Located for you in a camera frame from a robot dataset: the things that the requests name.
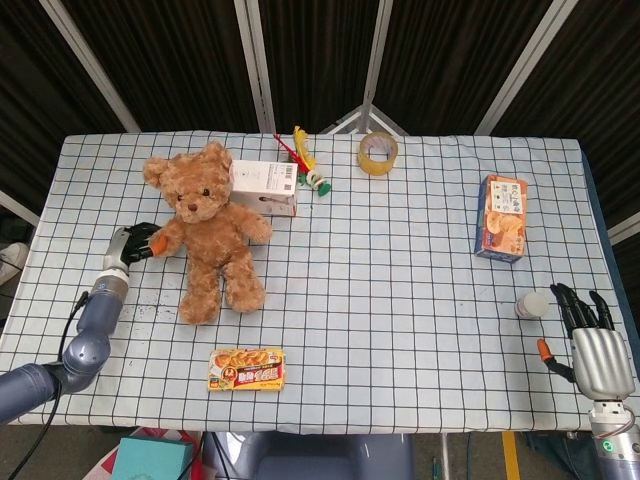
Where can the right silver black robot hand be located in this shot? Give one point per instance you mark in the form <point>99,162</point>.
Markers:
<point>592,350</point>

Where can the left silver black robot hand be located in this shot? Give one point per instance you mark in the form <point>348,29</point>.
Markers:
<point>132,246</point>

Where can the brown plush teddy bear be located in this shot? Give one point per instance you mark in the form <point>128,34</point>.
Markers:
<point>215,225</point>

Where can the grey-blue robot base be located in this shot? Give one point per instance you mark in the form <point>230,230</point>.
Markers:
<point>310,457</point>

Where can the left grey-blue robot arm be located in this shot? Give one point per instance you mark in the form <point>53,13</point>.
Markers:
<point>65,340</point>

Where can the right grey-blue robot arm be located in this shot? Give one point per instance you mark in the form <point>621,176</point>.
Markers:
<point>617,440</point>

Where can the small white plastic bottle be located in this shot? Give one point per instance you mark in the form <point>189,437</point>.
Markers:
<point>531,305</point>

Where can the white sneaker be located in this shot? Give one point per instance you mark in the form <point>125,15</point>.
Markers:
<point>11,257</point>

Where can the white product box with barcode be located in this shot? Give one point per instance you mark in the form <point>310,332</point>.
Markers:
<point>265,187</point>

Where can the blue orange snack box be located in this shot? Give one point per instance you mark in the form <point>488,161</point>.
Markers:
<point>501,215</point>

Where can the yellow curry roux box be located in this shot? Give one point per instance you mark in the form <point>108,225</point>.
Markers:
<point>246,370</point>

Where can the colourful feather shuttlecock toy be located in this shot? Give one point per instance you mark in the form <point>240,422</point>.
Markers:
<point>307,165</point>

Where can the teal cardboard box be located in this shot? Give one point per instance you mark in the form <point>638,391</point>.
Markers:
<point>150,457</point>

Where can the blue checkered tablecloth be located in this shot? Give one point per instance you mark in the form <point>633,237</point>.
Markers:
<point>350,280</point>

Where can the yellow packing tape roll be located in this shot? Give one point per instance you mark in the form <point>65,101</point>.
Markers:
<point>378,154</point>

